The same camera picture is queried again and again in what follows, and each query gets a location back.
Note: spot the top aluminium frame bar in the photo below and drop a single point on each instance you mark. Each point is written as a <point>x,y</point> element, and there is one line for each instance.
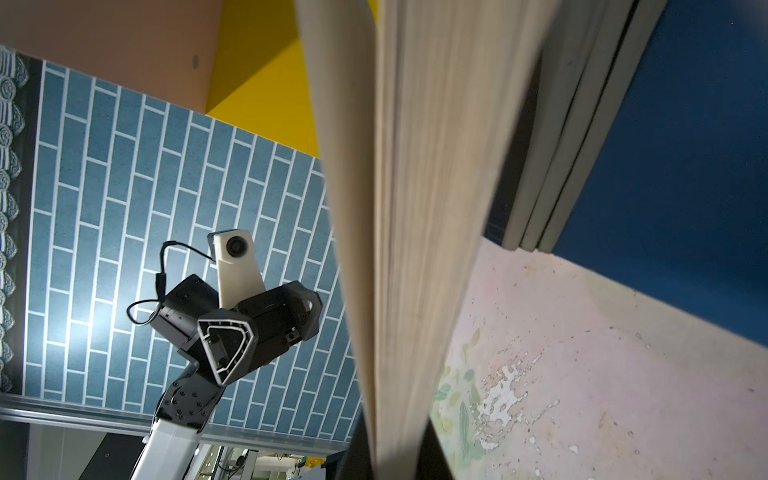
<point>58,414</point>

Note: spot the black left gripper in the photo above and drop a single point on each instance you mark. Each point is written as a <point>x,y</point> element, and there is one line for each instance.
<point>231,343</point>

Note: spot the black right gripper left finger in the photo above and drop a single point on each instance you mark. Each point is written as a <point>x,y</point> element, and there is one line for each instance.
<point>355,462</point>

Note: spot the yellow pink blue bookshelf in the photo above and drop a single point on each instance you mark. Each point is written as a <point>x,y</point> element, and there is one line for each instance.
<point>674,206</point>

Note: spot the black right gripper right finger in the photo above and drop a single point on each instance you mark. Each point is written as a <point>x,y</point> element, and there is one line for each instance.
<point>432,463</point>

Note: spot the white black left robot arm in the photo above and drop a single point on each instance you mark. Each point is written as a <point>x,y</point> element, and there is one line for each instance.
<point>182,413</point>

